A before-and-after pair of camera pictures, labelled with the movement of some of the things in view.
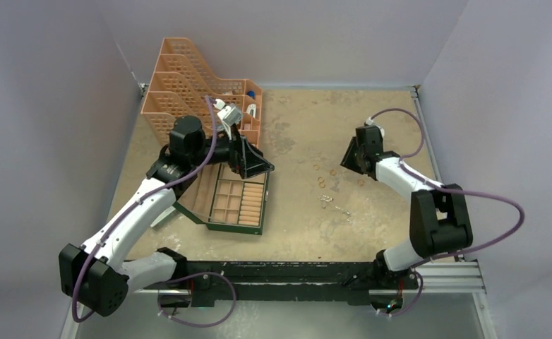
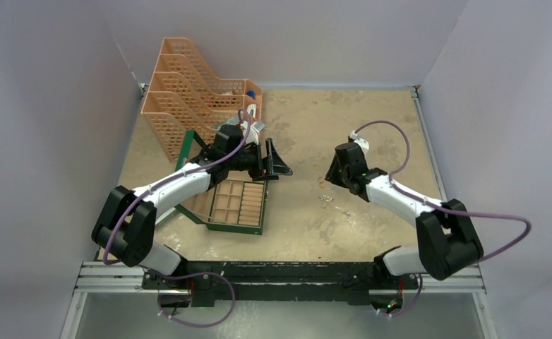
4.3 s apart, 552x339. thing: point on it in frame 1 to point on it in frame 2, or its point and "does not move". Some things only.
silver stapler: [251, 109] does not move
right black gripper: [346, 162] to [332, 176]
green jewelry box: [224, 200] does not move
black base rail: [285, 281] does not move
